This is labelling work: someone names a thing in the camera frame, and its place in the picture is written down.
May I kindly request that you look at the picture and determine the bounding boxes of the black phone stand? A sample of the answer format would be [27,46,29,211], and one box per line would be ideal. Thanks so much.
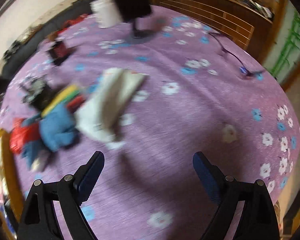
[114,0,161,44]

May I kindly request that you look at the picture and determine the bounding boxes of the black leather sofa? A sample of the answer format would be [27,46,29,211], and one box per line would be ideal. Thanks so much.
[0,0,94,80]

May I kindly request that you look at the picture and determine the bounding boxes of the white plastic jar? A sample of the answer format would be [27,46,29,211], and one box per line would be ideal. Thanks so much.
[90,0,123,29]

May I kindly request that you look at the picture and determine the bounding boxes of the blue cloth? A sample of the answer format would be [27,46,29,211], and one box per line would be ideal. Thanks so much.
[21,103,78,172]

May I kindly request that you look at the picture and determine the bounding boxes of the red plastic bag ball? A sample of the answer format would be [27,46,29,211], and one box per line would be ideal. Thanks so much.
[10,118,40,154]

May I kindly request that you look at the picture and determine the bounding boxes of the white plastic bag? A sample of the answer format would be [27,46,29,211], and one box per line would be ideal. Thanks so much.
[74,68,147,144]

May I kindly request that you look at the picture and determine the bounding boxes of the black clamp device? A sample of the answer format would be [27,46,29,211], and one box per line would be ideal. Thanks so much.
[19,77,55,112]

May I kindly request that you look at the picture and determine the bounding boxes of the yellow green sponge pack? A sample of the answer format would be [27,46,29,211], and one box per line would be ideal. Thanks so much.
[41,84,86,118]

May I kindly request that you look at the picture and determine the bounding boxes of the red bags on sofa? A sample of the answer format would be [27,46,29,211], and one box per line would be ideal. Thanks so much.
[62,14,88,29]

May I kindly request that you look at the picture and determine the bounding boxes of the yellow-edged white foam tray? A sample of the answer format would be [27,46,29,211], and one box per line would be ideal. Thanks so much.
[0,129,24,239]

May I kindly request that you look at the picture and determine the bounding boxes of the wooden cabinet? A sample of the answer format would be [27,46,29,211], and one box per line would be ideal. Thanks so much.
[150,0,288,63]

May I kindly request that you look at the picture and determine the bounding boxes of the purple floral tablecloth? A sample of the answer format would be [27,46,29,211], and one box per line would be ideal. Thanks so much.
[0,7,300,239]

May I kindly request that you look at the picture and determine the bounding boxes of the black pen holder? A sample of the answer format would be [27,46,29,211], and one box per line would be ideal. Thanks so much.
[47,31,72,66]

